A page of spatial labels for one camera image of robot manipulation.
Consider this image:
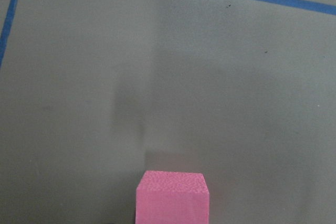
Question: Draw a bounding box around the red foam block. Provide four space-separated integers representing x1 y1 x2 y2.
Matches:
135 170 210 223

